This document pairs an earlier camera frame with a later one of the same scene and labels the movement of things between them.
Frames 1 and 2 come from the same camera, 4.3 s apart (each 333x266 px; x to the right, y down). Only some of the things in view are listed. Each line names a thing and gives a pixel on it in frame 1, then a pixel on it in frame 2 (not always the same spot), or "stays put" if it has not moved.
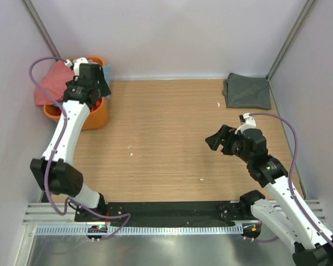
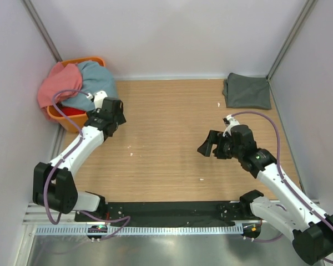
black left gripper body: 103,88 → 120,120
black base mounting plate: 171,214 stays put
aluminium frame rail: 43,213 stays put
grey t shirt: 241,91 stays put
